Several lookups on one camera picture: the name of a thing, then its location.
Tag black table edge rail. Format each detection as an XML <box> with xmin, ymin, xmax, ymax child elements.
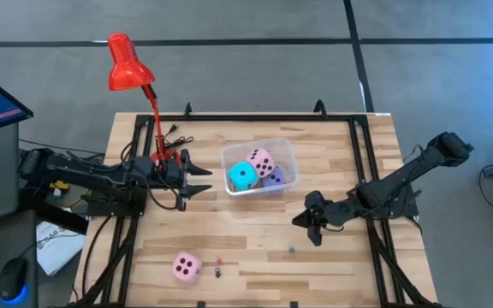
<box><xmin>134</xmin><ymin>113</ymin><xmax>370</xmax><ymax>124</ymax></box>

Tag clear plastic bin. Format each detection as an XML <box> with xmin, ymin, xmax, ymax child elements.
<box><xmin>220</xmin><ymin>137</ymin><xmax>300</xmax><ymax>198</ymax></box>

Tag teal foam die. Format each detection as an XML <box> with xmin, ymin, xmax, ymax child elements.
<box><xmin>228</xmin><ymin>161</ymin><xmax>259</xmax><ymax>193</ymax></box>

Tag pink foam die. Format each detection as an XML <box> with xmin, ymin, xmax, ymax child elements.
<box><xmin>245</xmin><ymin>147</ymin><xmax>276</xmax><ymax>179</ymax></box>
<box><xmin>171</xmin><ymin>251</ymin><xmax>204</xmax><ymax>283</ymax></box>

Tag black hanging cable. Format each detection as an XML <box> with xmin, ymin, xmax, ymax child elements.
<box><xmin>81</xmin><ymin>216</ymin><xmax>113</xmax><ymax>300</ymax></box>

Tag black table frame rails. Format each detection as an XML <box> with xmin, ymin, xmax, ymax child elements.
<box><xmin>73</xmin><ymin>115</ymin><xmax>153</xmax><ymax>308</ymax></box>
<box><xmin>348</xmin><ymin>119</ymin><xmax>443</xmax><ymax>308</ymax></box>

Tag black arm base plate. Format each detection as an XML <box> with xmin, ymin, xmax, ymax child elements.
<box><xmin>86</xmin><ymin>183</ymin><xmax>148</xmax><ymax>217</ymax></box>
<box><xmin>356</xmin><ymin>182</ymin><xmax>419</xmax><ymax>217</ymax></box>

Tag red desk lamp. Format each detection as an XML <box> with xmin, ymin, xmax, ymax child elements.
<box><xmin>107</xmin><ymin>33</ymin><xmax>186</xmax><ymax>168</ymax></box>

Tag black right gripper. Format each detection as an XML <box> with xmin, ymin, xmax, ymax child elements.
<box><xmin>291</xmin><ymin>191</ymin><xmax>353</xmax><ymax>247</ymax></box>

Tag black computer mouse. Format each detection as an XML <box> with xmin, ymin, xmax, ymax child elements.
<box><xmin>0</xmin><ymin>257</ymin><xmax>28</xmax><ymax>303</ymax></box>

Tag white paper booklet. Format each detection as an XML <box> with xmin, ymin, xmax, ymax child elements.
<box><xmin>35</xmin><ymin>221</ymin><xmax>87</xmax><ymax>277</ymax></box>

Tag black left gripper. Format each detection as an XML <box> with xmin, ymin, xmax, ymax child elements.
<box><xmin>141</xmin><ymin>149</ymin><xmax>213</xmax><ymax>213</ymax></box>

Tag lavender foam die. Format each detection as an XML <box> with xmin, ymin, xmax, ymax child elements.
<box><xmin>261</xmin><ymin>166</ymin><xmax>287</xmax><ymax>189</ymax></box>

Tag black lamp power cord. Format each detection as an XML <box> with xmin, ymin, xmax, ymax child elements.
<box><xmin>160</xmin><ymin>123</ymin><xmax>195</xmax><ymax>151</ymax></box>

